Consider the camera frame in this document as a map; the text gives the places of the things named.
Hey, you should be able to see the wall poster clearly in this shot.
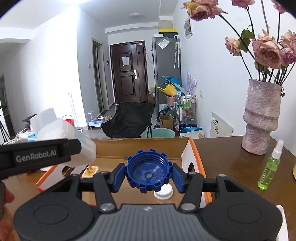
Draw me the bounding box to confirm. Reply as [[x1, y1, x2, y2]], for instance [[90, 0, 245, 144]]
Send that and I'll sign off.
[[184, 17, 193, 39]]

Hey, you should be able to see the black folding chair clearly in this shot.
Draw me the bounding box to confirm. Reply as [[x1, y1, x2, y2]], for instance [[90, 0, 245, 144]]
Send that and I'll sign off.
[[100, 101, 154, 139]]

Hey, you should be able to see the person's left hand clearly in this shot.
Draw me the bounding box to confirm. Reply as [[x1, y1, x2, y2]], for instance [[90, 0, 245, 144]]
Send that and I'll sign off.
[[0, 189, 19, 241]]

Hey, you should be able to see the white mop pole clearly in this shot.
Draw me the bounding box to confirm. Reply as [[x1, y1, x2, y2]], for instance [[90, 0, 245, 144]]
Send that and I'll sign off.
[[68, 93, 77, 127]]

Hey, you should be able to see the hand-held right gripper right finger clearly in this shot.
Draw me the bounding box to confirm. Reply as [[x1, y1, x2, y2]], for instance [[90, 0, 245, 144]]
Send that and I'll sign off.
[[172, 163, 249, 214]]

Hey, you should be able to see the white leaning board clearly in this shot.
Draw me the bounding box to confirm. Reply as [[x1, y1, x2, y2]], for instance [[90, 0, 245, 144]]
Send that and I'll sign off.
[[211, 112, 233, 138]]

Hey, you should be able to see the yellow and black box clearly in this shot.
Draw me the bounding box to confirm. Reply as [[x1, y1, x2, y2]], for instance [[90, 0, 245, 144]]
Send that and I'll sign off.
[[158, 28, 178, 37]]

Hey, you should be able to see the blue pet feeder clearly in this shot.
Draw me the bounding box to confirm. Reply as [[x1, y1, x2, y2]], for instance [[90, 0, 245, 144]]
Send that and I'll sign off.
[[88, 112, 104, 130]]

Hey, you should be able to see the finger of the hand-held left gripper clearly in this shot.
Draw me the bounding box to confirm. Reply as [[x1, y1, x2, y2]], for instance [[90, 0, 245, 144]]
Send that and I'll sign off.
[[58, 138, 82, 161]]

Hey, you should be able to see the blue and white package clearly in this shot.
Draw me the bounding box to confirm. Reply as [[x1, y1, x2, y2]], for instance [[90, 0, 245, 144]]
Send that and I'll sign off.
[[179, 124, 205, 139]]

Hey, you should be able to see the small brown cardboard box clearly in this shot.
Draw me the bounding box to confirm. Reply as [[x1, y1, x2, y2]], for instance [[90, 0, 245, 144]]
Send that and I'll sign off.
[[159, 114, 174, 130]]

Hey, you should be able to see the blue ridged bottle cap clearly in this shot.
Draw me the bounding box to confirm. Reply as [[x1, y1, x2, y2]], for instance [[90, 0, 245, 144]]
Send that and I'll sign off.
[[124, 149, 173, 194]]

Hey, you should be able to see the black tripod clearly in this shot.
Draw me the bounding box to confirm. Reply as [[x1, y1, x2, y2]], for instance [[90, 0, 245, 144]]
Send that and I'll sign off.
[[0, 105, 10, 143]]

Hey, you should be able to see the purple feather decoration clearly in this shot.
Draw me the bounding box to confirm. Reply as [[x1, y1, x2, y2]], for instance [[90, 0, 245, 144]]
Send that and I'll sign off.
[[186, 70, 198, 94]]

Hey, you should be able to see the clear plastic pouch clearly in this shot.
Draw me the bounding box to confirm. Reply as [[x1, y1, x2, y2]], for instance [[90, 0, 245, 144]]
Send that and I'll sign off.
[[158, 37, 170, 49]]

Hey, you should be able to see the green spray bottle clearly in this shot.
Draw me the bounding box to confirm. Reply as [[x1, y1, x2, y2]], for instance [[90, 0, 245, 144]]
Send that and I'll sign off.
[[257, 138, 284, 191]]

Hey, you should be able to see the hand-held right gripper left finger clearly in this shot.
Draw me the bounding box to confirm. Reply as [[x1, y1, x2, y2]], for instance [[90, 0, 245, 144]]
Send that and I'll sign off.
[[46, 163, 125, 214]]

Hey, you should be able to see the white ribbed bottle cap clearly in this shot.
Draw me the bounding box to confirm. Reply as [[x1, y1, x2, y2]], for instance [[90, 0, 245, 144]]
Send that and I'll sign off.
[[153, 183, 173, 200]]

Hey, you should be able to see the dark brown door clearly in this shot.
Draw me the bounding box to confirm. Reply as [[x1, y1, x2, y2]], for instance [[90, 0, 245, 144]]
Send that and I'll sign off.
[[110, 41, 149, 105]]

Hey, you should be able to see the red bucket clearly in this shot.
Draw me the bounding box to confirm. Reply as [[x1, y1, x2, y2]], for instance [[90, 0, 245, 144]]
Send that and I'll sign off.
[[63, 115, 75, 127]]

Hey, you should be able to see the white cotton swab box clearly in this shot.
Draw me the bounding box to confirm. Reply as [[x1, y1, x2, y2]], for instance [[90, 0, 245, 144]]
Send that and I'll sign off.
[[37, 118, 96, 167]]

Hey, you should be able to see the grey refrigerator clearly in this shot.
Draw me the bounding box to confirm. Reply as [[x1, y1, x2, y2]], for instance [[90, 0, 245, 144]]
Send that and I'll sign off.
[[152, 35, 182, 121]]

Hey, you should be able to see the green plastic basin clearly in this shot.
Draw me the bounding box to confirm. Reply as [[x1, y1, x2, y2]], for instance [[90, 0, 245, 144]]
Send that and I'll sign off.
[[151, 128, 175, 139]]

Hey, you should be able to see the metal rolling cart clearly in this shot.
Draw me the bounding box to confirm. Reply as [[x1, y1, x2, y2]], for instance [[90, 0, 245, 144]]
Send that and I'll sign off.
[[174, 91, 197, 137]]

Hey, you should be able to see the pink textured vase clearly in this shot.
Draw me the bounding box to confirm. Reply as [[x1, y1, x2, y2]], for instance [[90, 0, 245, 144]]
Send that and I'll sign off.
[[242, 79, 284, 155]]

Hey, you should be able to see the dried pink rose bouquet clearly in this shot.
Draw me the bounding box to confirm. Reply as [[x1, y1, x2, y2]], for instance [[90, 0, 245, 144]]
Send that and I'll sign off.
[[181, 0, 296, 85]]

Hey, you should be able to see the white folded umbrella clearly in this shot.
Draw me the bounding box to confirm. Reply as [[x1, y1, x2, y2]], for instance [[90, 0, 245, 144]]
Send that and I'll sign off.
[[173, 35, 181, 69]]

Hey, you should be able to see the red cardboard box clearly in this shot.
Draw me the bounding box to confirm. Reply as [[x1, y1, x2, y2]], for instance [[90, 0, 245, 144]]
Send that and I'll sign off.
[[36, 137, 213, 209]]

